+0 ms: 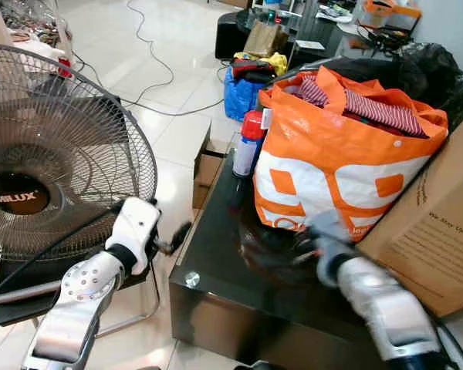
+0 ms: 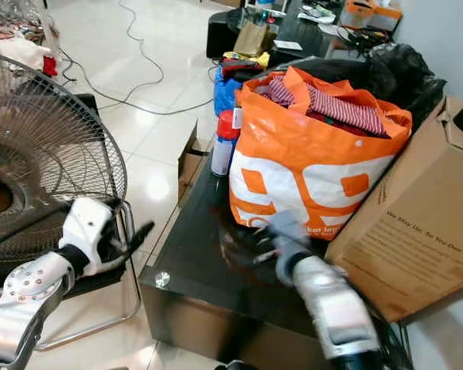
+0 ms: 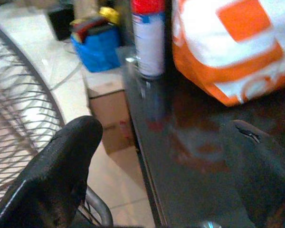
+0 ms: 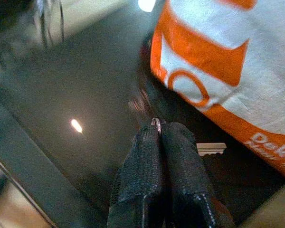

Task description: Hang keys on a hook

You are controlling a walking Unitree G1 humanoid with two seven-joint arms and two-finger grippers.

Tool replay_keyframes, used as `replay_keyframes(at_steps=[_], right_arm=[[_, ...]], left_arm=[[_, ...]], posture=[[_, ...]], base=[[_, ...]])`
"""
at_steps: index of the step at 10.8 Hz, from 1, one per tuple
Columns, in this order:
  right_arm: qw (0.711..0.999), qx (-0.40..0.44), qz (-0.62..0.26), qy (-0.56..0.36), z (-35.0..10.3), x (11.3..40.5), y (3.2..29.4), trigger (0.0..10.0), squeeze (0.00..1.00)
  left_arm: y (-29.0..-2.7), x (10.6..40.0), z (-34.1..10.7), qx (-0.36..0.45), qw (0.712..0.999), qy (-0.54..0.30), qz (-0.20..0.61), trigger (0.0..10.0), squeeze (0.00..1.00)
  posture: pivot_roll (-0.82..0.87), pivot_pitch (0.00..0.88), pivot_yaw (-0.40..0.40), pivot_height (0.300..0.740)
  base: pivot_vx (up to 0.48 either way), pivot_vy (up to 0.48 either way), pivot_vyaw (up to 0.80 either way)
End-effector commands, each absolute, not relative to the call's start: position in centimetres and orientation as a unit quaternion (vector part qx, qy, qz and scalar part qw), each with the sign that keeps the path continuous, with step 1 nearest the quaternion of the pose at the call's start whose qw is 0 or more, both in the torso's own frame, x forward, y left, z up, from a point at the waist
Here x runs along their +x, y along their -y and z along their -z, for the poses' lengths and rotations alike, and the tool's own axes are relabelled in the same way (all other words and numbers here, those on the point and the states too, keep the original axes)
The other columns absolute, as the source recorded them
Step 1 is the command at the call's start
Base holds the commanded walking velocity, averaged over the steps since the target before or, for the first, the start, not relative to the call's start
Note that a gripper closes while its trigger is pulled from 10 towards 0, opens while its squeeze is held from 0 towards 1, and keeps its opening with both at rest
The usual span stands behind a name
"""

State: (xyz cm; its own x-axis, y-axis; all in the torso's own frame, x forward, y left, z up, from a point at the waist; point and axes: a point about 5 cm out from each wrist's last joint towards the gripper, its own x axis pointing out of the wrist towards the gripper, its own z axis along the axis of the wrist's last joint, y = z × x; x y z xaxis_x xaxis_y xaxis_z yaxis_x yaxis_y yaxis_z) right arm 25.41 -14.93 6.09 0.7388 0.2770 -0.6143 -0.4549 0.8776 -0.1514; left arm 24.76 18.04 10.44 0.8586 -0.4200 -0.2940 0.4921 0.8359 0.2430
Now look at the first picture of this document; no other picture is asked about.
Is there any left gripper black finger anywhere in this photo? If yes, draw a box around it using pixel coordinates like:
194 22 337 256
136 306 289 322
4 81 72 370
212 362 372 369
168 221 194 254

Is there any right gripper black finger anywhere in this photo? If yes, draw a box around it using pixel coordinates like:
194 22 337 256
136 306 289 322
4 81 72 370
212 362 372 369
248 234 298 267

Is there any black glass table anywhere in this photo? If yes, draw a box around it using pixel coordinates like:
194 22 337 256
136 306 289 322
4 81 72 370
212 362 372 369
167 139 450 370

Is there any small open cardboard box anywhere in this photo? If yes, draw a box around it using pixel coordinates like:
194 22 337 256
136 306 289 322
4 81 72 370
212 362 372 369
191 123 237 211

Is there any white spray can red cap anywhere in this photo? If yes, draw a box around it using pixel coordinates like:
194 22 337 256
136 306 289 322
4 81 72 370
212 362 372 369
231 109 268 180

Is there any grey robot leg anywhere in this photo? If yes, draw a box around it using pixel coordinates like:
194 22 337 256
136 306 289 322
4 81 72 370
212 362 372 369
231 358 288 370

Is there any large printed cardboard box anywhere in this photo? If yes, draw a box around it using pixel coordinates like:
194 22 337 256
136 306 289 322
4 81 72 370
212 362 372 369
358 108 463 319

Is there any blue plastic bag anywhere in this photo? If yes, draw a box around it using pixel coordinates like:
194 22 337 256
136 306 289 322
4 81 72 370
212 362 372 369
221 66 268 123

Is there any red striped cloth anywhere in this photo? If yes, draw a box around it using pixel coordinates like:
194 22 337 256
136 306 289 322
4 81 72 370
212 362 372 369
296 72 430 140

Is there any yellow cloth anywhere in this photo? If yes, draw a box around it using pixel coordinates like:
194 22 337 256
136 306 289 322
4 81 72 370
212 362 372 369
232 51 289 79

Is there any small red object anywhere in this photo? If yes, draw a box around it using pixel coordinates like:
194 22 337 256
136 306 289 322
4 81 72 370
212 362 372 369
57 56 73 79

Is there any black speaker box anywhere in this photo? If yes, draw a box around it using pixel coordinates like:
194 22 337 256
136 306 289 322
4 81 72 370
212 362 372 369
214 11 252 62

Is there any brown paper bag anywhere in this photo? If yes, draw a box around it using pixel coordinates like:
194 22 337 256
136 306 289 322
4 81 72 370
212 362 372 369
242 19 289 59

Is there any black garbage bag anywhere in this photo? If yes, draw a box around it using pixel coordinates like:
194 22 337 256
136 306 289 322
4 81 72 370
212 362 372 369
293 42 463 133

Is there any black desk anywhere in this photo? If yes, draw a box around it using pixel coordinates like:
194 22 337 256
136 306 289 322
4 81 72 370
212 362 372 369
247 0 419 72

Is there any pale cloth pile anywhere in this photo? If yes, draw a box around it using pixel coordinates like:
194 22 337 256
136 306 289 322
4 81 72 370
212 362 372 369
6 32 71 79

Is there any orange storage box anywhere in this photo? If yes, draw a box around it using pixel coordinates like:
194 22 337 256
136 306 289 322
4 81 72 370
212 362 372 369
358 0 424 32

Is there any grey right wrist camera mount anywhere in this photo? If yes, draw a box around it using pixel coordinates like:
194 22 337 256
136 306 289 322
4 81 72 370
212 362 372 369
304 211 350 255

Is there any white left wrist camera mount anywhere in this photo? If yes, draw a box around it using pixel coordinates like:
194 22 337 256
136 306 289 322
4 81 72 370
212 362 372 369
106 197 162 275

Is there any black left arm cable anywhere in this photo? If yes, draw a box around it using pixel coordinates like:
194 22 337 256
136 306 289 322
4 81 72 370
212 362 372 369
0 202 120 308

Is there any grey Milux pedestal fan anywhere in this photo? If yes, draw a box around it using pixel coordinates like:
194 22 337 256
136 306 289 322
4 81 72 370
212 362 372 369
0 42 160 267

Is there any black chair chrome frame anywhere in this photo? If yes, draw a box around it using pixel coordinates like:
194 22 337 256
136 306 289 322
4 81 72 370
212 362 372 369
0 254 165 341

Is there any grey floor cable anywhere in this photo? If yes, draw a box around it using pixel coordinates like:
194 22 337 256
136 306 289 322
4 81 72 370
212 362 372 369
69 0 227 119

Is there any wire basket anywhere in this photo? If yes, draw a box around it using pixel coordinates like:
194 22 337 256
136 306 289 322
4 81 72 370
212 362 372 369
0 0 63 32

